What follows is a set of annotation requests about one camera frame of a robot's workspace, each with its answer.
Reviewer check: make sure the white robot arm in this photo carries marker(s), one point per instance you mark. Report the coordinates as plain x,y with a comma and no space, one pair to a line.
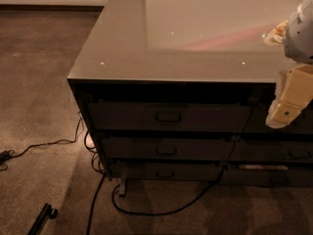
295,35

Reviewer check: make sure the dark drawer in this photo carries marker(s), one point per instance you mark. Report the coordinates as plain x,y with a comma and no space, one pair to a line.
166,148
301,125
169,117
272,152
268,175
156,171

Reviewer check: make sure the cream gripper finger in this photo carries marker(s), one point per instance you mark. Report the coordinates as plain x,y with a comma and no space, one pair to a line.
294,92

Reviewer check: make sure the dark drawer cabinet glossy top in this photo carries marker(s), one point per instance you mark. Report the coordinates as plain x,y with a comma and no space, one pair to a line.
183,52

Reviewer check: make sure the black metal bracket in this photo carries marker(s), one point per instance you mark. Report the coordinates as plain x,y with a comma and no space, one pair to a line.
47,212

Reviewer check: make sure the black power adapter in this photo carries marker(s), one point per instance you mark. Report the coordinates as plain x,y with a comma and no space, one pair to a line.
5,155

